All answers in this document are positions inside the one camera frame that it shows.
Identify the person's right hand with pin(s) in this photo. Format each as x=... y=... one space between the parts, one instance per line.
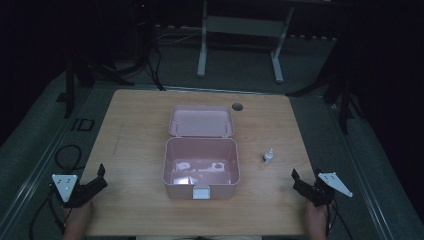
x=315 y=216

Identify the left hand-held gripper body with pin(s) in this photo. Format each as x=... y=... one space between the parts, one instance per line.
x=66 y=186

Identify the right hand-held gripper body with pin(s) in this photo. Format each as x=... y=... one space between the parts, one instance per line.
x=320 y=193

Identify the white metal desk frame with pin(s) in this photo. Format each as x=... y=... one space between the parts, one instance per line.
x=245 y=26

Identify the person's left hand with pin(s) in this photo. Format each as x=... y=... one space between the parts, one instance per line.
x=79 y=216

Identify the small white dropper bottle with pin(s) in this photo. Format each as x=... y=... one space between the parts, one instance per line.
x=268 y=156

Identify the black metal stand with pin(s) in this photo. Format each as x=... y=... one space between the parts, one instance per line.
x=345 y=100
x=70 y=90

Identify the pink plastic storage box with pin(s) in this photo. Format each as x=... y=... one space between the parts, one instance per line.
x=201 y=156

